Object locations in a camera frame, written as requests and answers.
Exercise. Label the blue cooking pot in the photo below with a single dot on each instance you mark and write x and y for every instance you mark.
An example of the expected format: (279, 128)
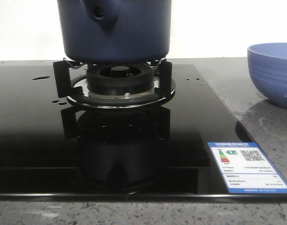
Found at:
(115, 31)

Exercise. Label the right burner with grate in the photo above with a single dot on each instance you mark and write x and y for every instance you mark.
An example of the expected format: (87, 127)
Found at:
(119, 86)

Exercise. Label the blue ceramic bowl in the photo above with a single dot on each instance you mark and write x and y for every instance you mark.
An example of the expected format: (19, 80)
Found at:
(267, 64)

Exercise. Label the blue energy label sticker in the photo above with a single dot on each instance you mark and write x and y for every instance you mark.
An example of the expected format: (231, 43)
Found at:
(246, 169)

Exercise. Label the black glass gas stove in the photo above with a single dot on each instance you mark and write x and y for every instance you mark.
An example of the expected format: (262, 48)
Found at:
(51, 150)

